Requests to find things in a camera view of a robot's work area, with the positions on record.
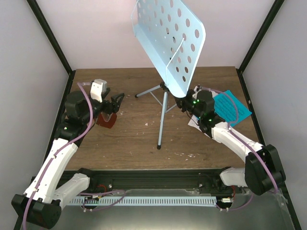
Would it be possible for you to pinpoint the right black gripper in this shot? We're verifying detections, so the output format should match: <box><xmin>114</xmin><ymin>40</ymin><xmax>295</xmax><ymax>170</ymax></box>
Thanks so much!
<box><xmin>172</xmin><ymin>88</ymin><xmax>202</xmax><ymax>119</ymax></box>

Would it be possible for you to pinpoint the white sheet music page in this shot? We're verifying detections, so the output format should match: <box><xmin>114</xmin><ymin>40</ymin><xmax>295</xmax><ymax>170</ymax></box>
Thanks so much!
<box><xmin>188</xmin><ymin>115</ymin><xmax>200</xmax><ymax>129</ymax></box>

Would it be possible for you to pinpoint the clear plastic metronome cover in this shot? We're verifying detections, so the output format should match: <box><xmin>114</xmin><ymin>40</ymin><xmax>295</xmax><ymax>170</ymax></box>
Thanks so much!
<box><xmin>101</xmin><ymin>112</ymin><xmax>113</xmax><ymax>122</ymax></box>

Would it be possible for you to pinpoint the red-brown metronome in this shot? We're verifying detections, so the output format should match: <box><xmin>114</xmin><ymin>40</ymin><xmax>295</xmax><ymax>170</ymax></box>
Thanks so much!
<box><xmin>96</xmin><ymin>113</ymin><xmax>117</xmax><ymax>129</ymax></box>

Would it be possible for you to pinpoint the blue sheet music page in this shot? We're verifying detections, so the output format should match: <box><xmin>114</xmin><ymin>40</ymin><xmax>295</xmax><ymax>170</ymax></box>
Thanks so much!
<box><xmin>213</xmin><ymin>90</ymin><xmax>252</xmax><ymax>127</ymax></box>

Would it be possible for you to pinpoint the light blue music stand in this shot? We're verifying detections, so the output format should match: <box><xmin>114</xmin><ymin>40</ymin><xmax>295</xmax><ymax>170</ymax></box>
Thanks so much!
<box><xmin>131</xmin><ymin>0</ymin><xmax>206</xmax><ymax>149</ymax></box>

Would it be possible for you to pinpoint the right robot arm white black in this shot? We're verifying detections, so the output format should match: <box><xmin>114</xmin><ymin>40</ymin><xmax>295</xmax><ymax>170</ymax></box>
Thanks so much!
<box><xmin>175</xmin><ymin>87</ymin><xmax>286</xmax><ymax>196</ymax></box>

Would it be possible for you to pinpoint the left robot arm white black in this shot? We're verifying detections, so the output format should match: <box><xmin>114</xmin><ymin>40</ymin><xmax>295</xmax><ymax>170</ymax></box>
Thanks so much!
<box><xmin>12</xmin><ymin>86</ymin><xmax>125</xmax><ymax>230</ymax></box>

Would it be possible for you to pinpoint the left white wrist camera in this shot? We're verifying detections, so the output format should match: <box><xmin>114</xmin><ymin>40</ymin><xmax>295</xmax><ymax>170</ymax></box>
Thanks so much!
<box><xmin>90</xmin><ymin>79</ymin><xmax>107</xmax><ymax>103</ymax></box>

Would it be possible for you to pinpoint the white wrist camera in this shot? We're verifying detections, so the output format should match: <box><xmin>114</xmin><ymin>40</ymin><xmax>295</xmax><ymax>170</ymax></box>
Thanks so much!
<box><xmin>90</xmin><ymin>79</ymin><xmax>107</xmax><ymax>103</ymax></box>
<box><xmin>194</xmin><ymin>84</ymin><xmax>202</xmax><ymax>92</ymax></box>

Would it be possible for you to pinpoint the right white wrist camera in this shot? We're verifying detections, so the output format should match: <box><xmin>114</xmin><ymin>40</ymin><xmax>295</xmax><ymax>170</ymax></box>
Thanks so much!
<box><xmin>194</xmin><ymin>84</ymin><xmax>202</xmax><ymax>92</ymax></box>

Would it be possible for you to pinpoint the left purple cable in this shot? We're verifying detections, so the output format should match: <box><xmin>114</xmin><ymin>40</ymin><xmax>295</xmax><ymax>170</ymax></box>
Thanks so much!
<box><xmin>22</xmin><ymin>82</ymin><xmax>94</xmax><ymax>230</ymax></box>

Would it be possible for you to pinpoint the black aluminium frame rail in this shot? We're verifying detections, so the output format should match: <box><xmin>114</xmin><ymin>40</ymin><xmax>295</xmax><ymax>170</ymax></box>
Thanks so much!
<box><xmin>56</xmin><ymin>167</ymin><xmax>242</xmax><ymax>196</ymax></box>

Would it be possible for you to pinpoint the light blue slotted cable duct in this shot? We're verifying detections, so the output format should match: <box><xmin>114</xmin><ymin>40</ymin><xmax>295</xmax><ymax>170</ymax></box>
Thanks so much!
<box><xmin>68</xmin><ymin>196</ymin><xmax>217</xmax><ymax>207</ymax></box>

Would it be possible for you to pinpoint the black frame corner post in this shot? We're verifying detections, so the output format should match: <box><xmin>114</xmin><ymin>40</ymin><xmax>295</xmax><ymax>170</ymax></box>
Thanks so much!
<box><xmin>25</xmin><ymin>0</ymin><xmax>73</xmax><ymax>75</ymax></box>

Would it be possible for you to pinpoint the black right corner post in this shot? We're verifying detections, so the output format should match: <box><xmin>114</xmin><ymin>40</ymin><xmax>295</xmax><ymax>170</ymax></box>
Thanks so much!
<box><xmin>237</xmin><ymin>0</ymin><xmax>286</xmax><ymax>72</ymax></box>

